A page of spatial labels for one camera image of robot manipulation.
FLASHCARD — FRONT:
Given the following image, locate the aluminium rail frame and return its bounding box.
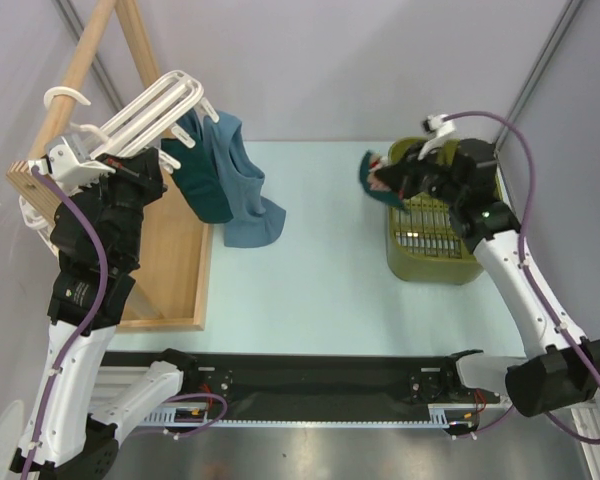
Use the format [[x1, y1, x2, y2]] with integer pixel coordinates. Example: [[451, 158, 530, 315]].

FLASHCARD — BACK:
[[49, 364, 600, 480]]

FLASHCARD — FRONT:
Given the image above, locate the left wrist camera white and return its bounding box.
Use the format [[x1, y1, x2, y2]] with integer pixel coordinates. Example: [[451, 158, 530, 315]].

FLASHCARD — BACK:
[[27, 134, 115, 186]]

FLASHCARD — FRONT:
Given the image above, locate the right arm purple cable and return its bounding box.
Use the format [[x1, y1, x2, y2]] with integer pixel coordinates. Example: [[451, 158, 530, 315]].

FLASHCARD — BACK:
[[442, 109, 600, 445]]

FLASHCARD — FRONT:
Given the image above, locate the green sock with reindeer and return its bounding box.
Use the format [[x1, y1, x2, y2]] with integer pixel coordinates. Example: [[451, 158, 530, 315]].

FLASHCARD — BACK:
[[358, 150, 406, 211]]

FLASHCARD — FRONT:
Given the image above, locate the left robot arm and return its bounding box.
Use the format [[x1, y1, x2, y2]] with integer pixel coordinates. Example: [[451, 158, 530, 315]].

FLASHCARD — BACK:
[[9, 148, 201, 479]]

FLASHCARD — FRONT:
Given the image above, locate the dark green sock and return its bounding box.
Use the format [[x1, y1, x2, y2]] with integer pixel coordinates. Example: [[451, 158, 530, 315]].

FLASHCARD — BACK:
[[161, 110, 233, 224]]

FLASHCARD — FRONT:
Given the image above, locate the wooden drying rack frame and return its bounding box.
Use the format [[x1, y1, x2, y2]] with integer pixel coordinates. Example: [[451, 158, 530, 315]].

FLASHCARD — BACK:
[[7, 1, 211, 330]]

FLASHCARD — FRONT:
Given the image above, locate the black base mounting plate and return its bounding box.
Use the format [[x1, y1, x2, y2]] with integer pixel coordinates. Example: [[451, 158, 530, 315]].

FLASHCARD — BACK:
[[79, 352, 501, 424]]

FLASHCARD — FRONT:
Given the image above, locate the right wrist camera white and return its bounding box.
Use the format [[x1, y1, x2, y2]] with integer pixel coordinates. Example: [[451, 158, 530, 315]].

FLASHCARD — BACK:
[[418, 115, 456, 160]]

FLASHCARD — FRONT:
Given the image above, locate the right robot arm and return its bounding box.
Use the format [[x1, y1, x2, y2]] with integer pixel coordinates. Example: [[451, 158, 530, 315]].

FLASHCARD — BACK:
[[359, 139, 600, 417]]

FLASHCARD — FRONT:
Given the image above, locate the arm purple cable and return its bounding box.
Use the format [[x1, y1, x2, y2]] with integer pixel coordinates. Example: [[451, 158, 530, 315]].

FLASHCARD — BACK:
[[442, 109, 600, 445], [17, 167, 229, 480]]

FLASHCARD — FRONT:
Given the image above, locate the white plastic clip hanger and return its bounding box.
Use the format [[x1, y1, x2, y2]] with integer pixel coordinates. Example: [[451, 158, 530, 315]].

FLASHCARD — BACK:
[[8, 70, 218, 257]]

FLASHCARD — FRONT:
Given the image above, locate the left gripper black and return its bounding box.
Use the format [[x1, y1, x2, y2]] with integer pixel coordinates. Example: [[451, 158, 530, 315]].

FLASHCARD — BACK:
[[84, 147, 172, 263]]

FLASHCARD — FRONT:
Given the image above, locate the olive green plastic basket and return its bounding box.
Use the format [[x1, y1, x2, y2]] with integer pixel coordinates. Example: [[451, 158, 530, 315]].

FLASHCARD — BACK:
[[386, 139, 507, 285]]

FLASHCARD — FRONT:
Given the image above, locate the blue sock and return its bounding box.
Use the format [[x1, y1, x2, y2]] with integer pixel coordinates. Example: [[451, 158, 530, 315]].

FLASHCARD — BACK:
[[203, 111, 286, 249]]

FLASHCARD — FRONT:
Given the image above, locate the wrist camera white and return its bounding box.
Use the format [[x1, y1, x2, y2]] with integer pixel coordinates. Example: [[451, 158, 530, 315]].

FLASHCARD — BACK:
[[27, 134, 115, 186], [418, 115, 456, 160]]

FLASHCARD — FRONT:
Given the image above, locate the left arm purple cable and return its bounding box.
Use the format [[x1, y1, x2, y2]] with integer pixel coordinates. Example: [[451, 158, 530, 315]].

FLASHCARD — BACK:
[[17, 167, 229, 480]]

